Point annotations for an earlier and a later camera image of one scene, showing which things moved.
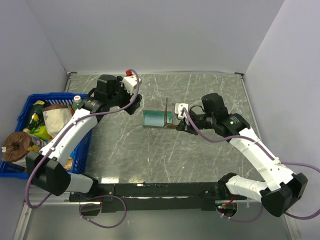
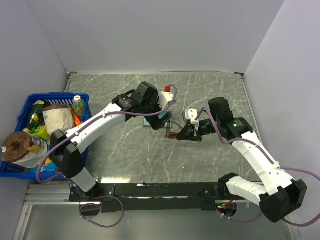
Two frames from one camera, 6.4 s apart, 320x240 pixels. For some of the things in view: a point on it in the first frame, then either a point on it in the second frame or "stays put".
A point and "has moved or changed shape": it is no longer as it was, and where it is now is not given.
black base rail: [158, 197] stays put
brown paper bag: [57, 116] stays put
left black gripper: [119, 87] → [156, 122]
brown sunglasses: [170, 126] has moved or changed shape
